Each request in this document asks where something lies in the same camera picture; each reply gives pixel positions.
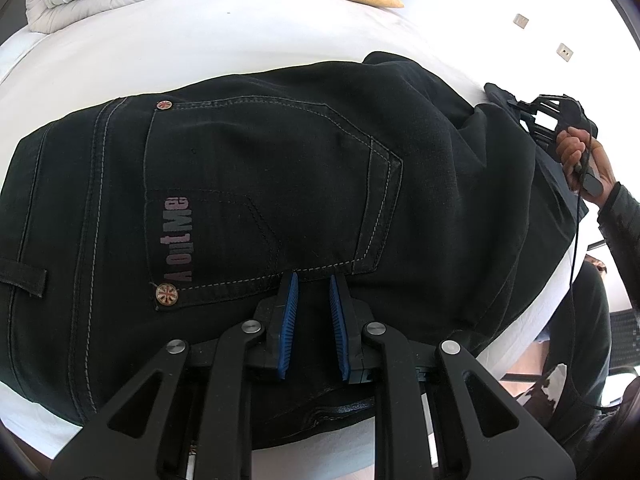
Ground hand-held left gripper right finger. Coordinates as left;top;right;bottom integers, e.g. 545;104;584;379
328;274;577;480

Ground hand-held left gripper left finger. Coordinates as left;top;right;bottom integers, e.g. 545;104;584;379
47;272;301;480

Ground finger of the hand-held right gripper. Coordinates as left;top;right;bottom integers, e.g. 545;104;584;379
484;81;522;111

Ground black denim pants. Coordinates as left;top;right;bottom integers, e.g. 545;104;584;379
0;51;590;453

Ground person's right forearm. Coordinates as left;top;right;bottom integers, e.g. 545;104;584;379
597;182;640;321

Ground person's right hand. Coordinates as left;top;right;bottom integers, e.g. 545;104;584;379
554;127;622;207

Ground black white patterned rug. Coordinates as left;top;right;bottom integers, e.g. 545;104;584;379
505;362;570;412

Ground person's leg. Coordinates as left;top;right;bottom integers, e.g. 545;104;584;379
547;257;617;413

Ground white bed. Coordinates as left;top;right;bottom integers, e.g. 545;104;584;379
0;0;593;480

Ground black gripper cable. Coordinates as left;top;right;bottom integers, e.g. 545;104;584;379
564;132;608;411

